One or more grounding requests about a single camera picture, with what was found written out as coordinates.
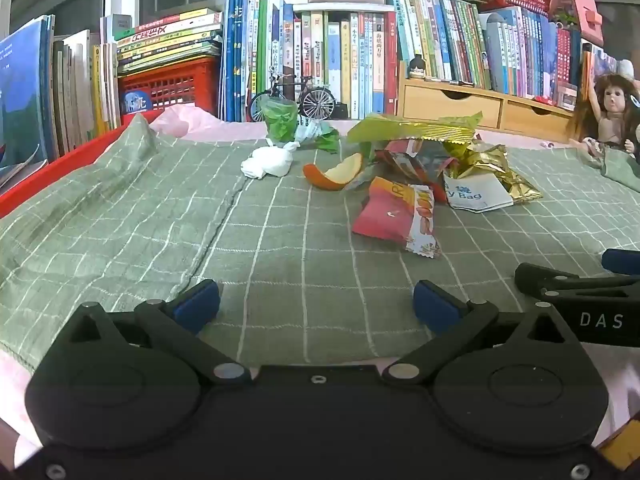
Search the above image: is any green plastic bag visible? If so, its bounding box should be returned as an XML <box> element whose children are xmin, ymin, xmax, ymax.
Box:
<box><xmin>259</xmin><ymin>96</ymin><xmax>300</xmax><ymax>143</ymax></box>

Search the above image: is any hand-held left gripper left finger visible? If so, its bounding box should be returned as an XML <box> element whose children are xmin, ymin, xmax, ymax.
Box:
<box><xmin>65</xmin><ymin>279</ymin><xmax>252</xmax><ymax>386</ymax></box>

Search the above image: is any white crumpled tissue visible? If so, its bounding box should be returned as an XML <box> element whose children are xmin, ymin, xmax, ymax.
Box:
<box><xmin>241</xmin><ymin>141</ymin><xmax>301</xmax><ymax>181</ymax></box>

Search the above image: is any red plastic crate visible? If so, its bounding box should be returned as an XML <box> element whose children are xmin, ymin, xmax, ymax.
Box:
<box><xmin>118</xmin><ymin>55</ymin><xmax>222</xmax><ymax>120</ymax></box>

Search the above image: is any row of large leaning books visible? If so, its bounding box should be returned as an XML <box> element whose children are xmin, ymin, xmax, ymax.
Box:
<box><xmin>0</xmin><ymin>15</ymin><xmax>121</xmax><ymax>196</ymax></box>

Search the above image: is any long-haired doll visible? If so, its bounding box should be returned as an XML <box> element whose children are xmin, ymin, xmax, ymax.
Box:
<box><xmin>570</xmin><ymin>74</ymin><xmax>640</xmax><ymax>161</ymax></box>

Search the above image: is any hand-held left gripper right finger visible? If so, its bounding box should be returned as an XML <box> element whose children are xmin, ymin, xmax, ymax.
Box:
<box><xmin>383</xmin><ymin>280</ymin><xmax>576</xmax><ymax>386</ymax></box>

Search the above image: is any small clear plastic box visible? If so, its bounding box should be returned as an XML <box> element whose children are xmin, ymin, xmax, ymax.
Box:
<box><xmin>556</xmin><ymin>84</ymin><xmax>579</xmax><ymax>111</ymax></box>

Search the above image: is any pink-edged zip bag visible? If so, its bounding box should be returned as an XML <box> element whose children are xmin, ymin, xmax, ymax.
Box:
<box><xmin>374</xmin><ymin>139</ymin><xmax>451</xmax><ymax>188</ymax></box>

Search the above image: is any blue round card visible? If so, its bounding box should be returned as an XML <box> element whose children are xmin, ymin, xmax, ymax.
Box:
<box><xmin>122</xmin><ymin>90</ymin><xmax>154</xmax><ymax>116</ymax></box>

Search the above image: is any crushed clear plastic bottle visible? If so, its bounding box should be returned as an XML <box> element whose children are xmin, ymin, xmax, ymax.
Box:
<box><xmin>295</xmin><ymin>115</ymin><xmax>341</xmax><ymax>155</ymax></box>

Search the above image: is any miniature bicycle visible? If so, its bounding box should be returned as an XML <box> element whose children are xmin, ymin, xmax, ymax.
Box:
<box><xmin>249</xmin><ymin>67</ymin><xmax>337</xmax><ymax>123</ymax></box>

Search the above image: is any orange fruit peel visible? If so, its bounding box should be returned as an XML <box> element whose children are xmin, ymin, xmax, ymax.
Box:
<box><xmin>303</xmin><ymin>152</ymin><xmax>364</xmax><ymax>192</ymax></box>

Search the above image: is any gold foil wrapper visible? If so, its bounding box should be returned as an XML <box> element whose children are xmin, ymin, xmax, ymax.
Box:
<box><xmin>442</xmin><ymin>141</ymin><xmax>544</xmax><ymax>205</ymax></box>

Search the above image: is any stack of flat-lying books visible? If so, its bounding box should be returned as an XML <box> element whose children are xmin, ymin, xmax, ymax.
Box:
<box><xmin>114</xmin><ymin>7</ymin><xmax>223</xmax><ymax>73</ymax></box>

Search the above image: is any row of thin picture books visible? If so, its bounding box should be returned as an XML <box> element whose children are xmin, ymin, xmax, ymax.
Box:
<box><xmin>580</xmin><ymin>42</ymin><xmax>623</xmax><ymax>111</ymax></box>

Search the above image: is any white paper bag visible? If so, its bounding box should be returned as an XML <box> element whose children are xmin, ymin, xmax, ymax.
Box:
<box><xmin>443</xmin><ymin>172</ymin><xmax>515</xmax><ymax>214</ymax></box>

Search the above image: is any green checked cloth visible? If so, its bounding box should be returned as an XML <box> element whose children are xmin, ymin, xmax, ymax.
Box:
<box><xmin>0</xmin><ymin>112</ymin><xmax>640</xmax><ymax>376</ymax></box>

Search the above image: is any pink blanket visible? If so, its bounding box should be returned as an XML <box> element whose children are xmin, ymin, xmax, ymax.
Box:
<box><xmin>0</xmin><ymin>105</ymin><xmax>640</xmax><ymax>461</ymax></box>

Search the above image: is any wooden drawer organizer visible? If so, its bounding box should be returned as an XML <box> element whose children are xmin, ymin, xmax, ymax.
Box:
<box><xmin>397</xmin><ymin>72</ymin><xmax>576</xmax><ymax>132</ymax></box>

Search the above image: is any red snack wrapper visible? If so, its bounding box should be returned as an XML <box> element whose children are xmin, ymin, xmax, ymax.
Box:
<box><xmin>351</xmin><ymin>176</ymin><xmax>442</xmax><ymax>259</ymax></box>

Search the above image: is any yellow-green snack wrapper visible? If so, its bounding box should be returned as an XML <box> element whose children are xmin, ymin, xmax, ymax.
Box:
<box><xmin>346</xmin><ymin>111</ymin><xmax>484</xmax><ymax>147</ymax></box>

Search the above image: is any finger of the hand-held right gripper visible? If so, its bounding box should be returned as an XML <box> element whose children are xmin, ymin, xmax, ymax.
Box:
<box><xmin>602</xmin><ymin>249</ymin><xmax>640</xmax><ymax>275</ymax></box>
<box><xmin>515</xmin><ymin>262</ymin><xmax>640</xmax><ymax>304</ymax></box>

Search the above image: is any row of books on organizer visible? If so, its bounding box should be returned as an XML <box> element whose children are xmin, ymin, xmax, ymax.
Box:
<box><xmin>386</xmin><ymin>0</ymin><xmax>583</xmax><ymax>98</ymax></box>

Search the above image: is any row of tall thin books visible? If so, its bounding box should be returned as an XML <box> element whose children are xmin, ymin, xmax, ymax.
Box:
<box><xmin>220</xmin><ymin>0</ymin><xmax>262</xmax><ymax>123</ymax></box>

